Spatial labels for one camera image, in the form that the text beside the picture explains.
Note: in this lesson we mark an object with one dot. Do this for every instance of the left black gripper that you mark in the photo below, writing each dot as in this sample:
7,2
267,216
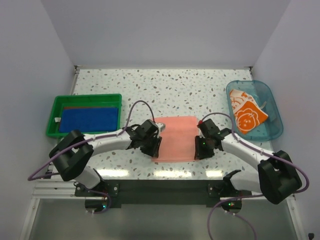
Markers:
153,151

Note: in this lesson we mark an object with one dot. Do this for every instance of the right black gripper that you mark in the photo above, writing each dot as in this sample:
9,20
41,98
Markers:
199,152

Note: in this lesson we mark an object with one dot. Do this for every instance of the pink panda towel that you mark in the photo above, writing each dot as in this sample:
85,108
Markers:
178,139

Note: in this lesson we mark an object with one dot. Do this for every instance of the blue towel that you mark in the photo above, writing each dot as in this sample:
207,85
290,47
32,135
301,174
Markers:
89,120

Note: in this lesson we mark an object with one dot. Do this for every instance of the brown towel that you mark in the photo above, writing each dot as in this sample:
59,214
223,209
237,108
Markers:
84,107

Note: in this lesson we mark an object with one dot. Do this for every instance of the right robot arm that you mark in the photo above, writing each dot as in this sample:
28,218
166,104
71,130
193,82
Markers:
275,177

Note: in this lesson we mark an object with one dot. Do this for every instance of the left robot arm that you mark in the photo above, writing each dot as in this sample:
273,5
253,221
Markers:
71,156

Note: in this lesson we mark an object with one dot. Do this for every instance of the orange white lion towel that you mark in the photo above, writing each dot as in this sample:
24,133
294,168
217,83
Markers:
248,115

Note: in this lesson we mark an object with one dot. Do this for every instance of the blue plastic bin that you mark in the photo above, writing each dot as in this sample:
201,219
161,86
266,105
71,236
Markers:
272,128

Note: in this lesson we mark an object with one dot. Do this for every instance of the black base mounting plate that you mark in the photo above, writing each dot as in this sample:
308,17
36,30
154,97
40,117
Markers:
159,192

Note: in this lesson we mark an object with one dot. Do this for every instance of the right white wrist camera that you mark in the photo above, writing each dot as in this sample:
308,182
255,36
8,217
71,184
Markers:
200,123

